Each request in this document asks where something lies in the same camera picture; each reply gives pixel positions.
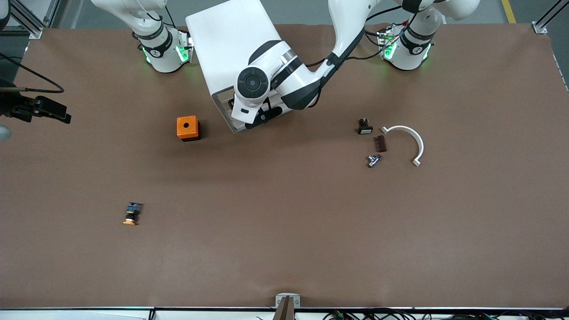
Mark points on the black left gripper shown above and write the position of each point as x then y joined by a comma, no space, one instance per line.
230,103

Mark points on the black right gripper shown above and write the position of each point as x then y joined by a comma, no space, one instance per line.
16,107

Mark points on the orange emergency stop button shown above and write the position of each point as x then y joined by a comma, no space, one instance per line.
132,213

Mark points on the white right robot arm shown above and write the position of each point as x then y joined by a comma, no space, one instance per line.
160,49

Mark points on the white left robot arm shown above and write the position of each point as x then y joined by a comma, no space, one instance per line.
293,82

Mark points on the orange box with hole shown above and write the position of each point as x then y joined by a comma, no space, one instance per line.
186,126

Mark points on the silver metal tee fitting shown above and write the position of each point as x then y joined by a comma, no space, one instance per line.
373,160

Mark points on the brown ridged cylinder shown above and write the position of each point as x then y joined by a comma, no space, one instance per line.
380,143

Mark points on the white semicircular pipe clamp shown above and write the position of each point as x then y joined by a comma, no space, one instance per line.
415,138

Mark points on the aluminium frame post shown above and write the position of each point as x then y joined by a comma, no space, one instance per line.
26,18
544,20

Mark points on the black switch with white face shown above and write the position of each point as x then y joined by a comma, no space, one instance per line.
365,128

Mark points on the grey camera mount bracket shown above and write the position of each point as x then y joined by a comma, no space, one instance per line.
288,302

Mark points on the white table edge rail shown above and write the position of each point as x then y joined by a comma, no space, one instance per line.
89,313

